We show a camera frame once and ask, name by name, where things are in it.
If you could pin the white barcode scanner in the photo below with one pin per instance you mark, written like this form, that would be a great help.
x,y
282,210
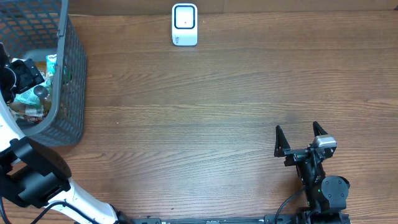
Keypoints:
x,y
184,24

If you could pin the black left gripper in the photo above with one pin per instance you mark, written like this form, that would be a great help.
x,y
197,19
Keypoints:
x,y
30,75

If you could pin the teal snack bar wrapper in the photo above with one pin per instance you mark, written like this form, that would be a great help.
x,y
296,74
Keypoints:
x,y
47,70

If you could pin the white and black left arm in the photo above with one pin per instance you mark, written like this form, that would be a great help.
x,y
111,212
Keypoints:
x,y
34,174

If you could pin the brown snack pouch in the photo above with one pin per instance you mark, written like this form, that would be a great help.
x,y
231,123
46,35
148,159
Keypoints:
x,y
33,113

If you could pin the grey plastic mesh basket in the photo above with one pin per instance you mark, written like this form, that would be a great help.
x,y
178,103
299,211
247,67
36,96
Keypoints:
x,y
34,30

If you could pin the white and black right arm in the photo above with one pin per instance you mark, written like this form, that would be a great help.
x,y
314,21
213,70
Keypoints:
x,y
326,195

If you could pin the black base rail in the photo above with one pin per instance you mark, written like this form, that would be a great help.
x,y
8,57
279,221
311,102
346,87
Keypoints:
x,y
267,219

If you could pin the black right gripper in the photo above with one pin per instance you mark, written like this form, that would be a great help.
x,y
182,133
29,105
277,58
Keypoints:
x,y
300,154

